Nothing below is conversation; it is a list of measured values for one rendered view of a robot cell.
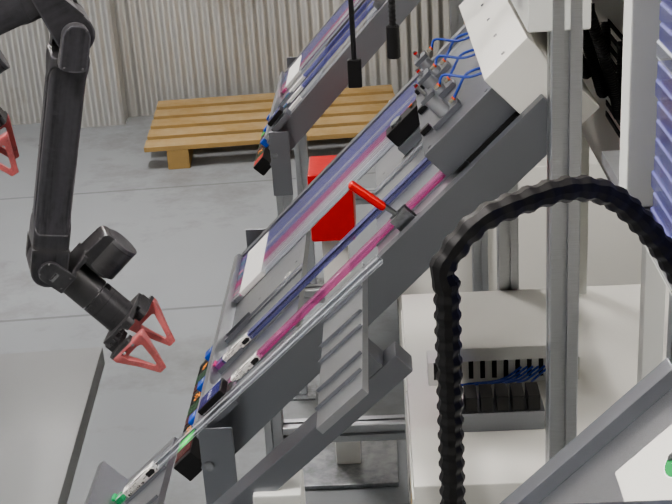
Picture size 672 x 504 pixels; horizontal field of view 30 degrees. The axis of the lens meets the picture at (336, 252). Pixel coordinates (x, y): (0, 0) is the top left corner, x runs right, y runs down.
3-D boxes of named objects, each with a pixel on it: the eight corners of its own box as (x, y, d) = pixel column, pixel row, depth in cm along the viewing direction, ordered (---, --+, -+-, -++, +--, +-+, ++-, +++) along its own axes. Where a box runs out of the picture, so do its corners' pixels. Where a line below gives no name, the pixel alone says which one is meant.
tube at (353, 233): (219, 371, 205) (214, 366, 205) (220, 367, 206) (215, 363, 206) (438, 157, 190) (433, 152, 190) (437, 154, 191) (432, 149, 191)
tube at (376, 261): (119, 506, 171) (113, 501, 170) (121, 500, 172) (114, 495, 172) (382, 263, 156) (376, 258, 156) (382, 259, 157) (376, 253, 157)
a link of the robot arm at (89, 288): (57, 279, 203) (52, 289, 197) (85, 248, 202) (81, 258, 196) (90, 306, 204) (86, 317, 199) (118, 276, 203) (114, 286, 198)
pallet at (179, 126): (398, 105, 606) (397, 83, 602) (408, 155, 533) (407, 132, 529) (161, 119, 608) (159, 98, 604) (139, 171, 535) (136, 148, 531)
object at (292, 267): (220, 439, 189) (204, 427, 188) (255, 267, 250) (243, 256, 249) (305, 357, 183) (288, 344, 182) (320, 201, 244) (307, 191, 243)
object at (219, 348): (228, 455, 190) (192, 426, 188) (261, 279, 251) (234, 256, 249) (233, 450, 189) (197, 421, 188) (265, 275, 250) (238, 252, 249)
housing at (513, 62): (556, 149, 170) (482, 80, 167) (516, 61, 215) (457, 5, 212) (600, 107, 168) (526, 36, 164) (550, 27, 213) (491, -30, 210)
